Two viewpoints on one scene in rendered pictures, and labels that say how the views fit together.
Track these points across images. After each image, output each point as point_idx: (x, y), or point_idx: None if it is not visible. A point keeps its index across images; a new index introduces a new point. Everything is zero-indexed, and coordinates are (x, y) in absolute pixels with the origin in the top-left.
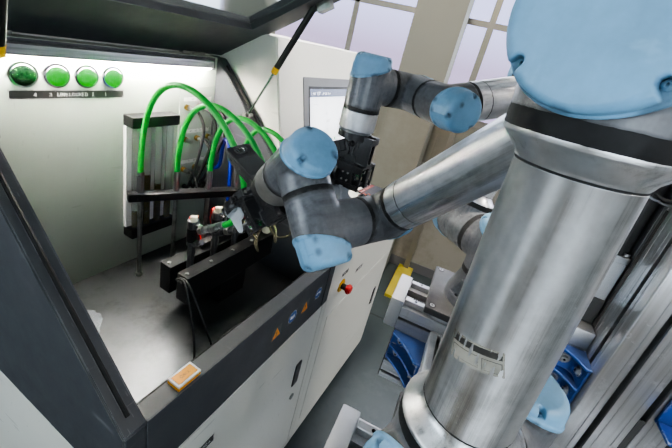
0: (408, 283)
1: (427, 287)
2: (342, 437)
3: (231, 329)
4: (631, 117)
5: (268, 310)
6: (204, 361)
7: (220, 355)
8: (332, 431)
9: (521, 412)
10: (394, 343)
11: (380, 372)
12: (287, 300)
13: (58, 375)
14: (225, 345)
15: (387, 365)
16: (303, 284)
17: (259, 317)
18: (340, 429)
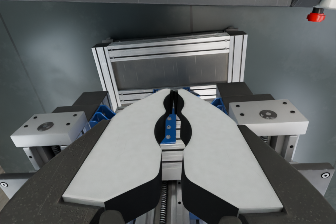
0: (285, 133)
1: (290, 152)
2: (45, 142)
3: None
4: None
5: None
6: None
7: None
8: (42, 135)
9: None
10: (222, 110)
11: (217, 87)
12: (160, 0)
13: None
14: None
15: (218, 95)
16: None
17: None
18: (48, 139)
